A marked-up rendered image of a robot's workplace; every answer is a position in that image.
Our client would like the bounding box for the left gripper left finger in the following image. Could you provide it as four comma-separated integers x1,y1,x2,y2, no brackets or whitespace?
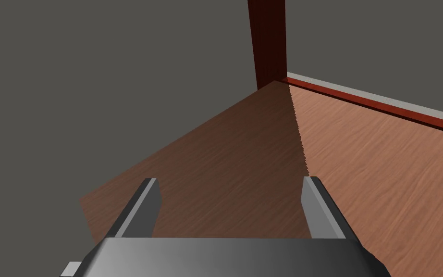
107,177,163,239

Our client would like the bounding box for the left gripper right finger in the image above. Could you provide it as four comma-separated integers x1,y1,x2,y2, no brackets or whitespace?
300,176,362,243

